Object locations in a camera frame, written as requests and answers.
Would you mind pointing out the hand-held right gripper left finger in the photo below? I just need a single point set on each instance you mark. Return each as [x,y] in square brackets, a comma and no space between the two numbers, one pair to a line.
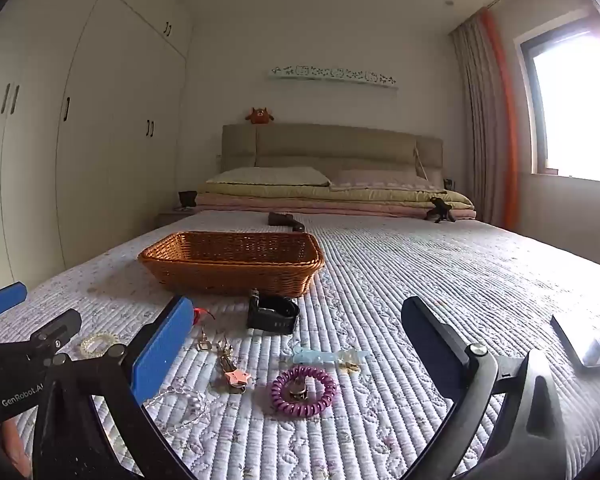
[162,350]

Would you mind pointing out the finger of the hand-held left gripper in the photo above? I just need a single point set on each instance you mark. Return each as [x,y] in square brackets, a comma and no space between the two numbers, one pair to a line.
[55,329]
[5,297]

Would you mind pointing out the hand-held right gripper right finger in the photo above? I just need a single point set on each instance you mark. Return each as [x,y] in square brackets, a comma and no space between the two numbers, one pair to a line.
[437,340]

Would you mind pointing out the brown wicker basket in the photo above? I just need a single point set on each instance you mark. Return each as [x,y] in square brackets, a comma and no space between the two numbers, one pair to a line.
[230,260]

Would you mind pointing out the person's left hand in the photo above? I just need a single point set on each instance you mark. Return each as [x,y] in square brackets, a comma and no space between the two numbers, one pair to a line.
[12,442]

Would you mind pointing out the white quilted bedspread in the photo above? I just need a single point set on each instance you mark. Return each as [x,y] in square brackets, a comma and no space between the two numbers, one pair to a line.
[405,260]

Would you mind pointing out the black wrist watch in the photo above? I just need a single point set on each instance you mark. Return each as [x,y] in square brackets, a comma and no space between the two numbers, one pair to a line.
[272,317]

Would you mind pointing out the light blue hair clip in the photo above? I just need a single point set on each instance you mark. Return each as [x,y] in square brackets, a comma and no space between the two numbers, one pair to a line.
[312,356]

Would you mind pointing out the small black tripod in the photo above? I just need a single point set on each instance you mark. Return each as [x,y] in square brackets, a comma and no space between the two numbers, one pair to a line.
[439,207]

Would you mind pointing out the beige nightstand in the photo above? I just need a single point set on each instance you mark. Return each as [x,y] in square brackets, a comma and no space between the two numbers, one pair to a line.
[172,217]

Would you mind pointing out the black silver flat device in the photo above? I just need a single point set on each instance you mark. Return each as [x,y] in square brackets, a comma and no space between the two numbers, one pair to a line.
[577,342]

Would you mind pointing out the dark wooden brush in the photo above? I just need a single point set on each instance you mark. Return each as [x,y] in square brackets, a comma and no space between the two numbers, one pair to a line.
[282,220]

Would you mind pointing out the folded beige pink quilts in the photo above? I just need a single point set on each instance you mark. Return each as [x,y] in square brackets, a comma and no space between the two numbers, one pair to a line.
[330,195]

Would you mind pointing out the folded pink blanket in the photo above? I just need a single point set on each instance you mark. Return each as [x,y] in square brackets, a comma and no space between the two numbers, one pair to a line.
[305,208]

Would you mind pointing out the white wardrobe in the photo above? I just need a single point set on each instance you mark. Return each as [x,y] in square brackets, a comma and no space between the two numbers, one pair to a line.
[105,135]

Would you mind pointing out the cream pillow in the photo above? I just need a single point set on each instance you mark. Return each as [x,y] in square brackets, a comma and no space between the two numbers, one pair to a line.
[270,176]

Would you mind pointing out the orange curtain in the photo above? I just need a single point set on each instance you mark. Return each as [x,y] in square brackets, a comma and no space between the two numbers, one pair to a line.
[507,135]

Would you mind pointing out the beige curtain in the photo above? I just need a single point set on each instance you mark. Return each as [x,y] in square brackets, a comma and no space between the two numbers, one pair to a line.
[477,125]

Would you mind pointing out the beige padded headboard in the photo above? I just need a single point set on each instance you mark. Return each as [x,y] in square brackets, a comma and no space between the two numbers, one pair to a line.
[330,147]

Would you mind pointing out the orange plush toy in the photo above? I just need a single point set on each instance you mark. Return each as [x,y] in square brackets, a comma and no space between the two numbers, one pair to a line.
[259,116]

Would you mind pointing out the dark framed window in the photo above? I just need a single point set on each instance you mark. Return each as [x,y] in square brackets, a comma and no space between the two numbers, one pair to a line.
[575,110]

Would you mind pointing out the white patterned wall decor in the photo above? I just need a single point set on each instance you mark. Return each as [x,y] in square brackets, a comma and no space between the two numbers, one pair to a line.
[330,75]

